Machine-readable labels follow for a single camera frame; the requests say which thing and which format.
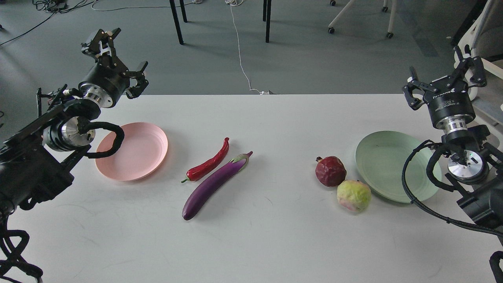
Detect light green plate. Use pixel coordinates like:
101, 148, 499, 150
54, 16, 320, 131
354, 131, 439, 204

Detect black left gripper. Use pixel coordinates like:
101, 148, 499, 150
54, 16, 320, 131
78, 28, 149, 108

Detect white office chair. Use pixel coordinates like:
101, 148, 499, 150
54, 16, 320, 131
457, 0, 503, 131

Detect green pink guava fruit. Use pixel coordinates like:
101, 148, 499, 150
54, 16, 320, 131
336, 180, 372, 213

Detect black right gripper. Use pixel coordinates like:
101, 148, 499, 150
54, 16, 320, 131
402, 46, 487, 129

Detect white floor cable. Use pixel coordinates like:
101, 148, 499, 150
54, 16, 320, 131
91, 0, 272, 95

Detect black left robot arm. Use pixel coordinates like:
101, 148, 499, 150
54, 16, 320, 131
0, 28, 149, 283

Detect black floor cables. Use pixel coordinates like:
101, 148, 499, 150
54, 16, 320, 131
0, 0, 99, 46

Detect red chili pepper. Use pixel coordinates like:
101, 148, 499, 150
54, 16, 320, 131
181, 137, 230, 184

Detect purple eggplant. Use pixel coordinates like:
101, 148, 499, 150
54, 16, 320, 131
182, 151, 253, 221

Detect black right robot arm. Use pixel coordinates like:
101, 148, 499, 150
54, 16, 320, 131
401, 46, 503, 240

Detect pink plate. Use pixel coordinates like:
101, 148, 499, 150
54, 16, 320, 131
95, 122, 169, 181

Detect white rolling chair base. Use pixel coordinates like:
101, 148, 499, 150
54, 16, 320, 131
327, 0, 399, 39

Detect dark red pomegranate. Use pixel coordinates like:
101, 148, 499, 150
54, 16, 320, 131
315, 156, 347, 187

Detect black table legs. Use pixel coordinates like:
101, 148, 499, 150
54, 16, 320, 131
169, 0, 272, 45

